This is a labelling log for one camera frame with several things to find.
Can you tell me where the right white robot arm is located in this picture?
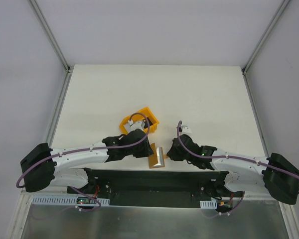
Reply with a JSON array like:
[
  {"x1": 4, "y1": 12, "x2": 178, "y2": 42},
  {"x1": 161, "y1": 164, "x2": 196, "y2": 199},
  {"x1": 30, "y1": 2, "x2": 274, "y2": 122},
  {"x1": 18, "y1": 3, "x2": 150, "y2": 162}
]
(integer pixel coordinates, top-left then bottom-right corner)
[{"x1": 167, "y1": 134, "x2": 299, "y2": 205}]

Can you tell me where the right aluminium frame post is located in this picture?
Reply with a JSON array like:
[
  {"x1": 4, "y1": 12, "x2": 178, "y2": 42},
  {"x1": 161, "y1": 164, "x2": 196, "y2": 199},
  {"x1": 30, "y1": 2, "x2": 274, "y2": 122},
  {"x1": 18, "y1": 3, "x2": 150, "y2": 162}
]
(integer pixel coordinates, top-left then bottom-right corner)
[{"x1": 242, "y1": 0, "x2": 292, "y2": 75}]

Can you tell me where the left aluminium frame post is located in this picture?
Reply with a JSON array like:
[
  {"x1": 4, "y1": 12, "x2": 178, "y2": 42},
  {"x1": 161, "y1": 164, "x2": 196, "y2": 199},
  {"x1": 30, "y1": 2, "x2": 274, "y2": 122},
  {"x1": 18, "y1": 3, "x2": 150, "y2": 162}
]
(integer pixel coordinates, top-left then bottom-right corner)
[{"x1": 27, "y1": 0, "x2": 71, "y2": 73}]

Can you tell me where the purple cable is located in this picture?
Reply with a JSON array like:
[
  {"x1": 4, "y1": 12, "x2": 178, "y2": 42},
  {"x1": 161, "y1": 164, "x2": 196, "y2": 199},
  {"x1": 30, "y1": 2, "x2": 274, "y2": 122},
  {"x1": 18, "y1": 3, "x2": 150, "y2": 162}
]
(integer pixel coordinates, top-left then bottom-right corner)
[
  {"x1": 176, "y1": 120, "x2": 299, "y2": 220},
  {"x1": 16, "y1": 112, "x2": 150, "y2": 220}
]

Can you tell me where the yellow plastic bin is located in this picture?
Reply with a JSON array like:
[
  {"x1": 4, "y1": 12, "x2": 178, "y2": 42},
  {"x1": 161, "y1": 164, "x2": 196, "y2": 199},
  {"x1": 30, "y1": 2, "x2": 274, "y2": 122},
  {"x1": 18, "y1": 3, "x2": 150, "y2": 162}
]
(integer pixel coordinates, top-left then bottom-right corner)
[{"x1": 119, "y1": 107, "x2": 159, "y2": 134}]

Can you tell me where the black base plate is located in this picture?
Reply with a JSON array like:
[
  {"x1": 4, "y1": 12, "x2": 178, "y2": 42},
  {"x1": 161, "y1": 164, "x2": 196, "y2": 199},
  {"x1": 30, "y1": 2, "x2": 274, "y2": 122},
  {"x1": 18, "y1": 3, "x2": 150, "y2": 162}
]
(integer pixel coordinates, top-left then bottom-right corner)
[{"x1": 78, "y1": 168, "x2": 242, "y2": 208}]

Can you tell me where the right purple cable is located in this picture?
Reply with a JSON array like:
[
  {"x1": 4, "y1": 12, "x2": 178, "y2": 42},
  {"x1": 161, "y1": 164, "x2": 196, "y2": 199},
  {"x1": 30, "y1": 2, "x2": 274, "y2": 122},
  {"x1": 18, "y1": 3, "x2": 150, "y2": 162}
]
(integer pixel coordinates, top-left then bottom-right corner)
[{"x1": 176, "y1": 120, "x2": 299, "y2": 220}]

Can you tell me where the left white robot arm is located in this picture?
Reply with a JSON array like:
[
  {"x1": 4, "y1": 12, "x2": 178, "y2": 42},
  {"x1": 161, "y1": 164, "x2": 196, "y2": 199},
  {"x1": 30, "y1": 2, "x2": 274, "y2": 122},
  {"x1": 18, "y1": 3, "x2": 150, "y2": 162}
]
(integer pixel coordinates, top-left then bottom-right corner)
[{"x1": 16, "y1": 129, "x2": 153, "y2": 194}]

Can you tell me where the right aluminium rail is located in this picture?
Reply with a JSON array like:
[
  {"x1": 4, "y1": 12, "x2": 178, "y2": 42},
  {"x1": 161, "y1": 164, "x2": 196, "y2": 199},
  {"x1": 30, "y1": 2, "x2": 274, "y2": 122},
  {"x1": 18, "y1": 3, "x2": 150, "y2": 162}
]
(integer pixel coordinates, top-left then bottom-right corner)
[{"x1": 244, "y1": 192, "x2": 275, "y2": 200}]

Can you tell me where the orange leather card holder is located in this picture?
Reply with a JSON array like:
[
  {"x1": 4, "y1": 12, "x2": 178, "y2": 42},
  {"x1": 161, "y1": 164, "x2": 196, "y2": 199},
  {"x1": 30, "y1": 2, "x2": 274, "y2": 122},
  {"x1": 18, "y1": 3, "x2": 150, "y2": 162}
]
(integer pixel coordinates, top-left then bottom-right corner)
[{"x1": 148, "y1": 143, "x2": 168, "y2": 169}]

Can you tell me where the black credit card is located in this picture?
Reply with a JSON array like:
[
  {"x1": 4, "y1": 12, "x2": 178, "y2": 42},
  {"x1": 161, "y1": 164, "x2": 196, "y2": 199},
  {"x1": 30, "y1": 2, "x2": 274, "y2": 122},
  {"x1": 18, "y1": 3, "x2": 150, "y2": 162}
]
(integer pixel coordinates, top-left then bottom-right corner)
[{"x1": 143, "y1": 118, "x2": 153, "y2": 128}]

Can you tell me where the aluminium frame post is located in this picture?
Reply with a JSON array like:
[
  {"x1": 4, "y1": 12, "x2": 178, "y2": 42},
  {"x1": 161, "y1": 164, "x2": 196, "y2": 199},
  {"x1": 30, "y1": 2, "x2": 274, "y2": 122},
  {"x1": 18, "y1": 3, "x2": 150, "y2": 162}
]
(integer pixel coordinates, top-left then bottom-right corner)
[
  {"x1": 27, "y1": 0, "x2": 71, "y2": 73},
  {"x1": 242, "y1": 0, "x2": 292, "y2": 75}
]

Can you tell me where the right white cable duct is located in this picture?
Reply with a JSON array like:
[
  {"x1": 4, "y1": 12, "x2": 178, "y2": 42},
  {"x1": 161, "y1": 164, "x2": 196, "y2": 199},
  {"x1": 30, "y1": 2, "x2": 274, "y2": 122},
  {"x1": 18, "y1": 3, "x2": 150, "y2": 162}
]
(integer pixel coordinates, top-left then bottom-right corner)
[{"x1": 199, "y1": 200, "x2": 218, "y2": 210}]

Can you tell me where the left white cable duct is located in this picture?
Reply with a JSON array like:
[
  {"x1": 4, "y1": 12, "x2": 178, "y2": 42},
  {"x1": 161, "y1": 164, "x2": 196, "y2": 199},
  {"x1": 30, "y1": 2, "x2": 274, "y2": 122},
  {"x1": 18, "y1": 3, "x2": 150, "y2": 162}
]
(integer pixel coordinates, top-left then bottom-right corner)
[{"x1": 32, "y1": 196, "x2": 98, "y2": 207}]

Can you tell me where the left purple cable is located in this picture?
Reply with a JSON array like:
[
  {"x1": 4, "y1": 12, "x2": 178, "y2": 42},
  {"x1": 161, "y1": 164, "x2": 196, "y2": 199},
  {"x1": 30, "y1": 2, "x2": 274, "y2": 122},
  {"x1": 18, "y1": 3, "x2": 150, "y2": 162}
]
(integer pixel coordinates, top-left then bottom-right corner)
[{"x1": 16, "y1": 112, "x2": 150, "y2": 220}]

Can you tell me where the white cable duct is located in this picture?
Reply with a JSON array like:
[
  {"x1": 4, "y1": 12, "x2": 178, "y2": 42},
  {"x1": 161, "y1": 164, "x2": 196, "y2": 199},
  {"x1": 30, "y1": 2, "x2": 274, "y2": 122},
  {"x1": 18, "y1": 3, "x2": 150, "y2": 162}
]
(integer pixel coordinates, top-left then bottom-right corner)
[
  {"x1": 199, "y1": 200, "x2": 218, "y2": 210},
  {"x1": 32, "y1": 196, "x2": 98, "y2": 207}
]

